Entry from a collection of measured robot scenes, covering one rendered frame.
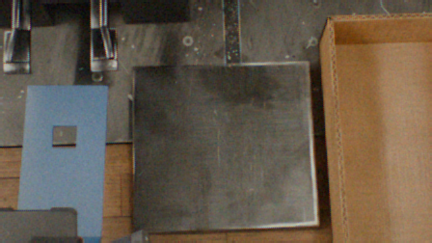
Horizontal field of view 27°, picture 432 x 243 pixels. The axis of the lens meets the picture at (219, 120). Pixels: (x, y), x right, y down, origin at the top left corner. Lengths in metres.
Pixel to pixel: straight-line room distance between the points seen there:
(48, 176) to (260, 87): 0.22
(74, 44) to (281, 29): 0.20
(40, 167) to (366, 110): 0.31
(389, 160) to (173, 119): 0.21
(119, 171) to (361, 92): 0.24
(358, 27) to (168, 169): 0.22
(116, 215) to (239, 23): 0.22
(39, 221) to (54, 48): 0.30
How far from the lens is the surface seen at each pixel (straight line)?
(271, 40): 0.88
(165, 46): 0.88
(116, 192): 0.85
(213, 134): 0.83
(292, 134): 0.84
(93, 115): 0.78
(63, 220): 0.63
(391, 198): 0.85
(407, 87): 0.88
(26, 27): 0.81
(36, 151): 0.77
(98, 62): 0.79
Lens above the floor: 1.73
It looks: 75 degrees down
